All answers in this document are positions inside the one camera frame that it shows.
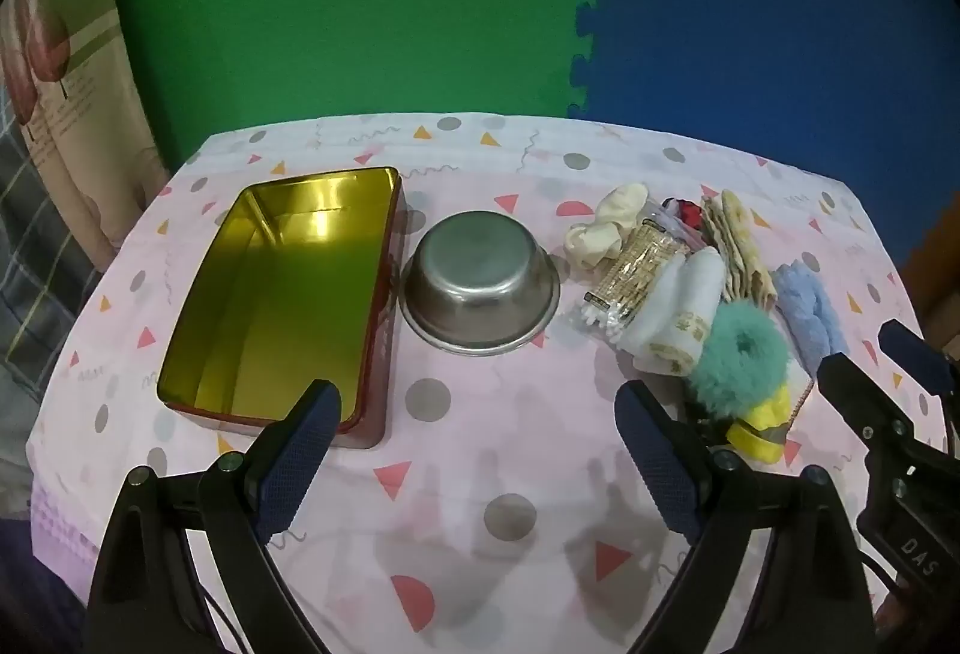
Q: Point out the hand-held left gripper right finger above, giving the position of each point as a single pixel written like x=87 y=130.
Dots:
x=660 y=459

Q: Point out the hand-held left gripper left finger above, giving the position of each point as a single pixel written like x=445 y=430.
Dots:
x=300 y=459

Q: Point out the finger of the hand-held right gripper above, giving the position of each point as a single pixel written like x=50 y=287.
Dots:
x=919 y=350
x=862 y=406

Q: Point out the teal fluffy scrunchie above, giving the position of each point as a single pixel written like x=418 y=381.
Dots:
x=720 y=361

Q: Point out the dark red cardboard box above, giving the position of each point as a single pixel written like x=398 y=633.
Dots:
x=285 y=294

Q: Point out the yellow checked towel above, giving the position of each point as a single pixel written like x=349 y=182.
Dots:
x=739 y=249

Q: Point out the cream sock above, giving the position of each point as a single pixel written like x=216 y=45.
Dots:
x=607 y=226

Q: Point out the red soft item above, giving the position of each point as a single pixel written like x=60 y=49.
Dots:
x=686 y=210

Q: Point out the yellow cloth grey trim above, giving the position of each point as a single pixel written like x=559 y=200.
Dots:
x=765 y=425

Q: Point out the light blue fluffy cloth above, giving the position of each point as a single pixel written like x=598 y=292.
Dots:
x=810 y=316

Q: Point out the pink patterned tablecloth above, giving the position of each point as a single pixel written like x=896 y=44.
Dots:
x=480 y=444

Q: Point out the clear pack of cotton swabs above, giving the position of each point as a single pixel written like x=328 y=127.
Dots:
x=637 y=268

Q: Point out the stainless steel bowl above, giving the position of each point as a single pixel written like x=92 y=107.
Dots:
x=480 y=279

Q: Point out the grey plaid cloth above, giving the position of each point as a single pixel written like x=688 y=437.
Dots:
x=37 y=264

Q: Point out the blue foam mat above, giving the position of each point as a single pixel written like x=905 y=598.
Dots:
x=750 y=9

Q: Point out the beige printed poster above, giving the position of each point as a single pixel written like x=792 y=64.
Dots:
x=67 y=99

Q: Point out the green foam mat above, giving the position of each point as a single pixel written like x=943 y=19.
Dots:
x=337 y=1

